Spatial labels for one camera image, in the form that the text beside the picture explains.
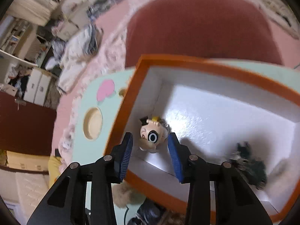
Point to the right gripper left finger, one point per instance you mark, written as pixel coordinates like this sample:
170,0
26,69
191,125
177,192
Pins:
82,194

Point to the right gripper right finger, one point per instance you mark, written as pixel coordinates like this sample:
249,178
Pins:
235,202

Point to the cartoon figure head toy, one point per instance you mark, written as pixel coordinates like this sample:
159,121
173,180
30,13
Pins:
153,132

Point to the black lace fabric bundle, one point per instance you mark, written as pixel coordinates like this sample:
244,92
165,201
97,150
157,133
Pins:
252,170

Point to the orange cardboard box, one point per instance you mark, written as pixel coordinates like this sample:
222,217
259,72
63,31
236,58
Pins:
211,105

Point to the white drawer cabinet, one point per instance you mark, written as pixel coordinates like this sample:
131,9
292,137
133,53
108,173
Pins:
37,87

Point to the white crumpled blanket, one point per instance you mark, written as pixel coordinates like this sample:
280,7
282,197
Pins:
78,52

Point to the dark red pillow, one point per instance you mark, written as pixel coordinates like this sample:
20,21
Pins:
215,29

